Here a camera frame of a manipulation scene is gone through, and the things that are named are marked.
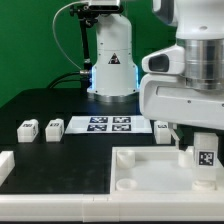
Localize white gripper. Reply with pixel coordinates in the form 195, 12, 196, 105
139, 74, 224, 150

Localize white square table top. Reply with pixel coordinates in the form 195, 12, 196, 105
110, 146, 224, 193

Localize white sheet with AprilTags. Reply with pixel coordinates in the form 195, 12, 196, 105
65, 115, 152, 134

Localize white U-shaped obstacle fence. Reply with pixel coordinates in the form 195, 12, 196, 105
0, 148, 224, 223

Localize black cables at base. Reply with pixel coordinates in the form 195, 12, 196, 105
46, 69, 92, 90

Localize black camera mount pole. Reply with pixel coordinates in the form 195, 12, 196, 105
70, 4, 97, 70

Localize grey camera on pole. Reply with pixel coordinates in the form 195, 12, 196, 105
88, 0, 120, 10

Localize white camera cable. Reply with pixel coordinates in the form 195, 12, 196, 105
52, 0, 90, 72

